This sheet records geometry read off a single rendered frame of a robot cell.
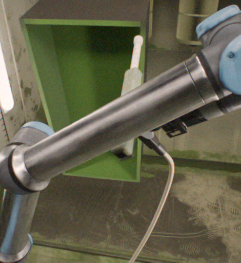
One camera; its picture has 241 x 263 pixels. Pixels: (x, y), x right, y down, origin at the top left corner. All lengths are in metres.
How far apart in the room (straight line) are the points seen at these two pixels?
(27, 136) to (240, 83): 0.53
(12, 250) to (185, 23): 2.11
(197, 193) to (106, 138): 2.17
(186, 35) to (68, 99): 1.18
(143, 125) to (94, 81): 1.43
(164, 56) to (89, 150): 2.46
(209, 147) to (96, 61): 1.56
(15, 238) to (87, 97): 1.20
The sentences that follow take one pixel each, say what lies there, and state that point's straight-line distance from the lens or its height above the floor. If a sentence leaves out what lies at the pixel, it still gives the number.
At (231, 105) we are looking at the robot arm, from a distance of 0.64.
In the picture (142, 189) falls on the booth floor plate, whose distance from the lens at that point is 2.58.
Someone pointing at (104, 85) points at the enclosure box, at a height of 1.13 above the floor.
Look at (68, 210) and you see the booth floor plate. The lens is 2.44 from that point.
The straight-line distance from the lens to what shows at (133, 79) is 0.80.
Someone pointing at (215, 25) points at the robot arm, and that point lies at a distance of 0.57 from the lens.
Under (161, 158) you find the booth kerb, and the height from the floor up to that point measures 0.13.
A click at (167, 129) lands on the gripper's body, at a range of 0.73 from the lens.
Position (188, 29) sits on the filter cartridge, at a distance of 2.49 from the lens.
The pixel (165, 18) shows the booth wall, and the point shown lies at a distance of 2.87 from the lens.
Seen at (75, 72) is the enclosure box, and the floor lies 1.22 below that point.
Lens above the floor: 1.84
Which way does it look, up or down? 32 degrees down
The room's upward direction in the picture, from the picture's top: straight up
